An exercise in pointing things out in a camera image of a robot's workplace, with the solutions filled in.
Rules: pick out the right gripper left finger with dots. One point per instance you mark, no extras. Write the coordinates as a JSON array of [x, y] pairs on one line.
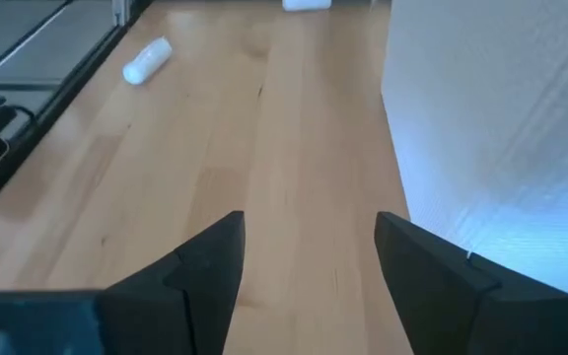
[[200, 286]]

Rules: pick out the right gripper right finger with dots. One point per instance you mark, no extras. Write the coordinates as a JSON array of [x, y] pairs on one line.
[[437, 296]]

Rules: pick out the white perforated plastic basket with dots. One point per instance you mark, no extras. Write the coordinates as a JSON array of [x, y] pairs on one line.
[[486, 123]]

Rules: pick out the white cylindrical object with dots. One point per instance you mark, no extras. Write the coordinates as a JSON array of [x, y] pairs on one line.
[[306, 4]]

